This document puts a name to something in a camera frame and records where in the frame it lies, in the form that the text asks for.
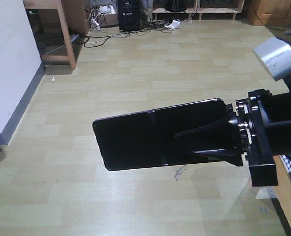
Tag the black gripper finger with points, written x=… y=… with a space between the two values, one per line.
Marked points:
x=219 y=140
x=229 y=111

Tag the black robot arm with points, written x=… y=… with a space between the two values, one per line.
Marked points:
x=277 y=120

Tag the black computer tower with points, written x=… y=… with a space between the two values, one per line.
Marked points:
x=129 y=16

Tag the wooden desk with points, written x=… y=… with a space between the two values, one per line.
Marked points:
x=62 y=17

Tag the wooden shelf unit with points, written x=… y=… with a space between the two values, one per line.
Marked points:
x=200 y=7

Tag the white power strip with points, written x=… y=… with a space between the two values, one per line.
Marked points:
x=174 y=25

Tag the black smartphone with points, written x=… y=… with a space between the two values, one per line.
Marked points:
x=147 y=139

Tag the wooden bed frame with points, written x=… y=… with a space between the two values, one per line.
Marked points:
x=283 y=189

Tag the wooden dresser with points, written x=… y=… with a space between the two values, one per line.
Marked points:
x=269 y=12

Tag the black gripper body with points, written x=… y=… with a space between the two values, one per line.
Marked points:
x=254 y=138

